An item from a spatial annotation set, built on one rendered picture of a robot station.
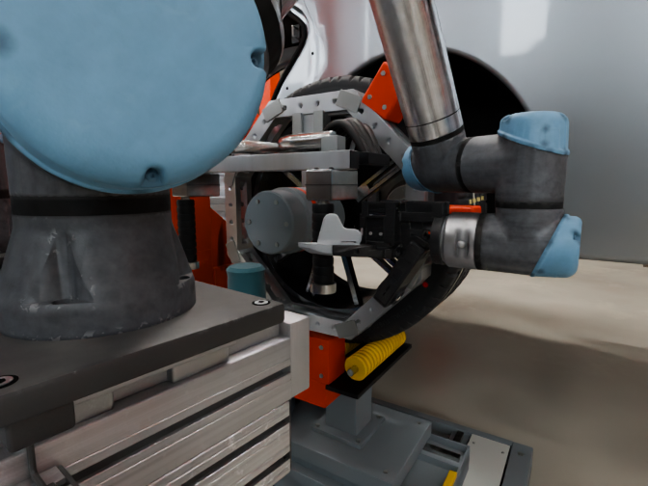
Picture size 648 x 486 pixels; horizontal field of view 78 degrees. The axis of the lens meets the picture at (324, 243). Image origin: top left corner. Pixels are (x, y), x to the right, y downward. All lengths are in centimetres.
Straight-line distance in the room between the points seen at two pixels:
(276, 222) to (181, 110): 61
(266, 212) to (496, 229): 45
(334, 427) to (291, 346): 81
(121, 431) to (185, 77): 27
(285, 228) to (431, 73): 39
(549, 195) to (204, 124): 41
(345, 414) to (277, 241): 60
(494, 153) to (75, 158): 45
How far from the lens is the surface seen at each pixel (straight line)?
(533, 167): 51
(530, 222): 51
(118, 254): 33
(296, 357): 47
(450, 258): 54
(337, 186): 64
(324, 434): 125
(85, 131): 19
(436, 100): 56
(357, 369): 94
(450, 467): 130
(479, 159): 54
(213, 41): 20
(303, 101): 94
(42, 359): 31
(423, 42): 55
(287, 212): 77
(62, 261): 34
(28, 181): 35
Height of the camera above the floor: 93
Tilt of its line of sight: 8 degrees down
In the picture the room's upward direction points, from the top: straight up
